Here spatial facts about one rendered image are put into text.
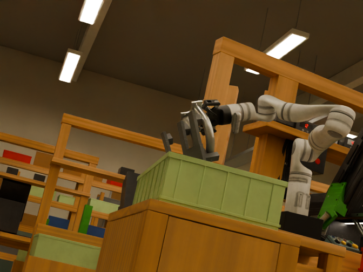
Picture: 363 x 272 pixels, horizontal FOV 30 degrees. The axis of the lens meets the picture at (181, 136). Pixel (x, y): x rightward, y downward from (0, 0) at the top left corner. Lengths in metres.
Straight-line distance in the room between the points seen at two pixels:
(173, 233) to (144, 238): 0.09
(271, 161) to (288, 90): 0.42
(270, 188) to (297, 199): 0.55
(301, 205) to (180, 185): 0.77
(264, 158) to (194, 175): 1.58
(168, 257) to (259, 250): 0.30
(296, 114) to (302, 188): 0.39
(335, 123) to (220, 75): 1.32
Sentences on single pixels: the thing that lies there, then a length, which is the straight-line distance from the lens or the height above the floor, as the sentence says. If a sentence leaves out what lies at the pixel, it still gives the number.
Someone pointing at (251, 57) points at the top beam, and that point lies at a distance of 3.80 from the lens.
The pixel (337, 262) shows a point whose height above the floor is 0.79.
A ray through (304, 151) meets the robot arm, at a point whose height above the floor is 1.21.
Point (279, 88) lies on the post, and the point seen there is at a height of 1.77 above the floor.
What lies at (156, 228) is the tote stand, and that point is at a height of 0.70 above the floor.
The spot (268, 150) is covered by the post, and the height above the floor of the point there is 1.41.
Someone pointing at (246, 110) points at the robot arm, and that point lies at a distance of 2.59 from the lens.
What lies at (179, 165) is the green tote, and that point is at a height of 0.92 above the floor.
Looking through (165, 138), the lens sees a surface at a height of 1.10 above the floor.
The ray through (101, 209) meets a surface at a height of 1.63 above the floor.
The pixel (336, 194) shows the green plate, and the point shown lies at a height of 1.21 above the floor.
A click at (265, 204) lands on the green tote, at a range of 2.24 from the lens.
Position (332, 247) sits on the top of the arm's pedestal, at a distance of 2.74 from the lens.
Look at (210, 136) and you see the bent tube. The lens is 2.30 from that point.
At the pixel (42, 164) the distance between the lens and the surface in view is 10.22.
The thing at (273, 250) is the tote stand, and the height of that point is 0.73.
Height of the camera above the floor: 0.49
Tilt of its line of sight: 14 degrees up
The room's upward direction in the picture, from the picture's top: 12 degrees clockwise
